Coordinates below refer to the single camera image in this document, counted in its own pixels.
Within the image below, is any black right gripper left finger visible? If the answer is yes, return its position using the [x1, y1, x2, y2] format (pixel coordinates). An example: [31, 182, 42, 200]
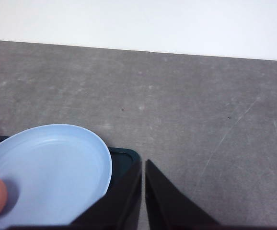
[69, 160, 142, 230]

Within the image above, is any light blue plate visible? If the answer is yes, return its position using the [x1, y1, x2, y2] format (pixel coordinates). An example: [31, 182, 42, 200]
[0, 124, 113, 226]

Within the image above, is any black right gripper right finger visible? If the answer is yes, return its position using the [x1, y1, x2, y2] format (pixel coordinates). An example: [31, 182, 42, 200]
[145, 159, 222, 230]

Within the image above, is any dark green tray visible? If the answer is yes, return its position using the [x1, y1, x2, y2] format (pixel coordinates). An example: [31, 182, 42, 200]
[0, 135, 142, 197]

